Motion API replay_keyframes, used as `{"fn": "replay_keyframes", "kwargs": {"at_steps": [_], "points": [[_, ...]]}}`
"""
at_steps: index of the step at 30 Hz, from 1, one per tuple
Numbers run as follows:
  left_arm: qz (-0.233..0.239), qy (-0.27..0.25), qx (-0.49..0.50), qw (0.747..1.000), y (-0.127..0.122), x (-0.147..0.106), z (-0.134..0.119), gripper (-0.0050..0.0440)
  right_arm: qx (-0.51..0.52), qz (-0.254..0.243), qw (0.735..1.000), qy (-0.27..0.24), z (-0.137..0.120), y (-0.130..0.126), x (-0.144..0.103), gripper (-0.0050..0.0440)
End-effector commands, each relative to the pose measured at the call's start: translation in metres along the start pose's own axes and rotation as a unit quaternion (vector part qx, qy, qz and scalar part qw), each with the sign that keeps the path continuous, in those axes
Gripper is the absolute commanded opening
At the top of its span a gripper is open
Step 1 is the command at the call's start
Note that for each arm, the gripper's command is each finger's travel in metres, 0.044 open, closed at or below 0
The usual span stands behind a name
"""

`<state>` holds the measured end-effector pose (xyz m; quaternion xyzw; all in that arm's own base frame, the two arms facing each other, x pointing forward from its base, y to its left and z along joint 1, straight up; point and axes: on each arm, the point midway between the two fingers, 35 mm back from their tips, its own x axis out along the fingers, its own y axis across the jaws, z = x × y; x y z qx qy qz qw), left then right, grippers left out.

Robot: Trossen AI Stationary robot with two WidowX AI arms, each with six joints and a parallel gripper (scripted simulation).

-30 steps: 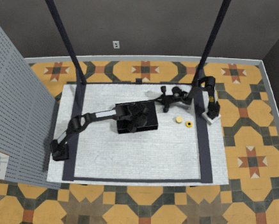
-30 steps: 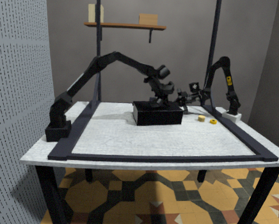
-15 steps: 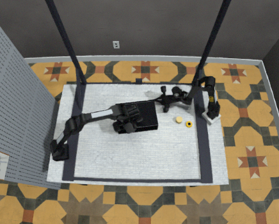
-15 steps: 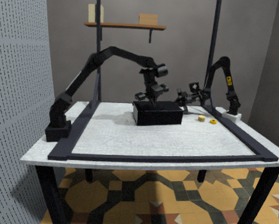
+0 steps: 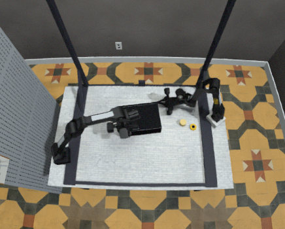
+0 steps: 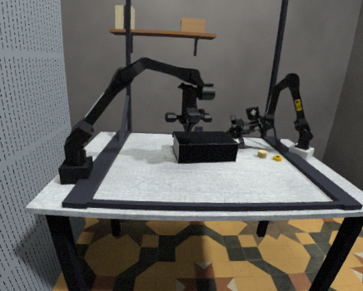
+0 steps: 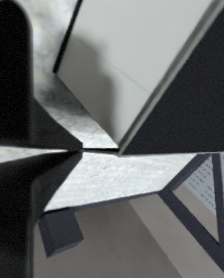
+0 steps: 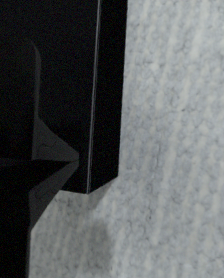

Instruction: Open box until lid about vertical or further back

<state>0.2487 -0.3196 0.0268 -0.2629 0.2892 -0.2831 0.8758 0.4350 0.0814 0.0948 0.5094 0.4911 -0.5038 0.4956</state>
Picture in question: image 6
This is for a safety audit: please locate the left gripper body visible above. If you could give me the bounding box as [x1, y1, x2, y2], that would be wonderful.
[231, 115, 251, 149]

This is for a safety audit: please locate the tan round tin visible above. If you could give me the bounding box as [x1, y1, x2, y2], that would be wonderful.
[257, 150, 267, 159]

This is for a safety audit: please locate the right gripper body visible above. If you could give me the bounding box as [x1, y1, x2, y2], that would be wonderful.
[165, 101, 212, 123]

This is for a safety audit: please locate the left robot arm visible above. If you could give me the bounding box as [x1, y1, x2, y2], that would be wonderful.
[236, 73, 314, 150]

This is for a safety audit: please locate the yellow roll of tape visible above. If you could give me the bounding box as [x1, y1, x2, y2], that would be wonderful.
[273, 155, 282, 161]

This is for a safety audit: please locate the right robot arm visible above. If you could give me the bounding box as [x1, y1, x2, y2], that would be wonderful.
[64, 57, 216, 166]

